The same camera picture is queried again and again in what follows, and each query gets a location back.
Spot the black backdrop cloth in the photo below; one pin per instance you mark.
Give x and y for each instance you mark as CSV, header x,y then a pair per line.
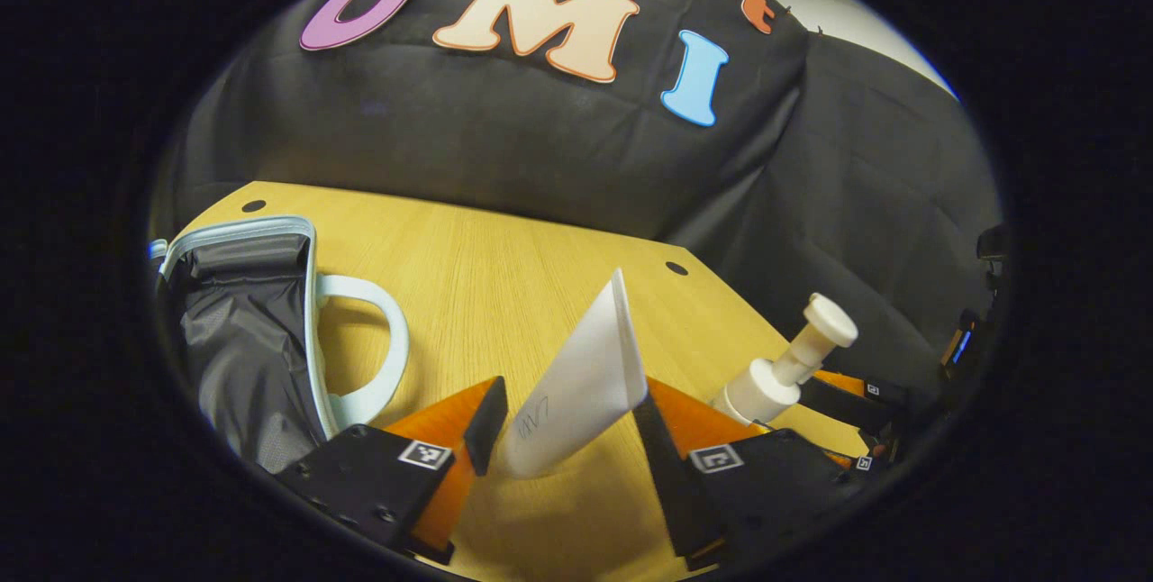
x,y
540,131

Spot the light blue suitcase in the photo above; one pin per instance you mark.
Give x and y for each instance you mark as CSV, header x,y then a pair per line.
x,y
243,348

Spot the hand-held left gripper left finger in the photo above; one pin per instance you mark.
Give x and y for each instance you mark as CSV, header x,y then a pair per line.
x,y
482,429

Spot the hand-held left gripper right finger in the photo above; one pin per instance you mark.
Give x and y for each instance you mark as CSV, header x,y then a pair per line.
x,y
671,492

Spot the white squeeze tube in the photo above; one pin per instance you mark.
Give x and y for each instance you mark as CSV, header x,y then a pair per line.
x,y
585,384

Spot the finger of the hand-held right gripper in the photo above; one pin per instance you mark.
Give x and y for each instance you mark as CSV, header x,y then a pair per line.
x,y
856,402
856,460

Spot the white pump bottle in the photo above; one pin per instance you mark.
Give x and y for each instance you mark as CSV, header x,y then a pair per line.
x,y
766,384

